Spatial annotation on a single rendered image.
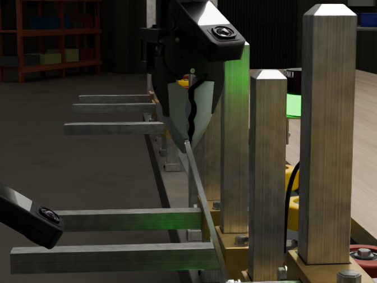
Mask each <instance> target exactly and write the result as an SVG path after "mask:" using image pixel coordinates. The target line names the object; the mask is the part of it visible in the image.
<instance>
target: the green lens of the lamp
mask: <svg viewBox="0 0 377 283"><path fill-rule="evenodd" d="M287 115H293V116H301V95H290V94H287Z"/></svg>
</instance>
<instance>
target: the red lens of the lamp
mask: <svg viewBox="0 0 377 283"><path fill-rule="evenodd" d="M284 76H285V77H286V78H287V91H288V92H292V93H301V72H290V71H286V70H284Z"/></svg>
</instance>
